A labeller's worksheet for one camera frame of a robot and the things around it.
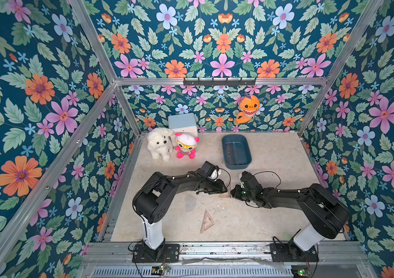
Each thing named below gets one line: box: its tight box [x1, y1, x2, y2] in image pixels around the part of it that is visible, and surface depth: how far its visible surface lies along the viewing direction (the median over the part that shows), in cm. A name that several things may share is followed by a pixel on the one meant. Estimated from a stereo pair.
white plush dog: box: [147, 127, 174, 162], surface depth 95 cm
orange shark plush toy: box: [235, 94, 261, 125], surface depth 100 cm
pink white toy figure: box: [174, 132, 200, 160], surface depth 98 cm
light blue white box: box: [168, 112, 199, 145], surface depth 107 cm
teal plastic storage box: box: [221, 134, 253, 170], surface depth 110 cm
